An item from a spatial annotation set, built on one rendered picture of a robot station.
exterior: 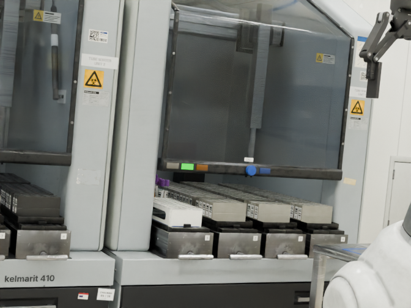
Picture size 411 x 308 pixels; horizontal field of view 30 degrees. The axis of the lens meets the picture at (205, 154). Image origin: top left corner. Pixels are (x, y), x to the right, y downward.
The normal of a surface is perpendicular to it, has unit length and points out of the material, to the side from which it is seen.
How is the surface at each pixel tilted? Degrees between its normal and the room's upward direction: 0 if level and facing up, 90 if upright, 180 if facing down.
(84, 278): 90
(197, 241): 90
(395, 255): 62
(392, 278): 82
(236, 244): 90
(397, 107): 90
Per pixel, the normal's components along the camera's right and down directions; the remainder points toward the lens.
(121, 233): 0.44, 0.09
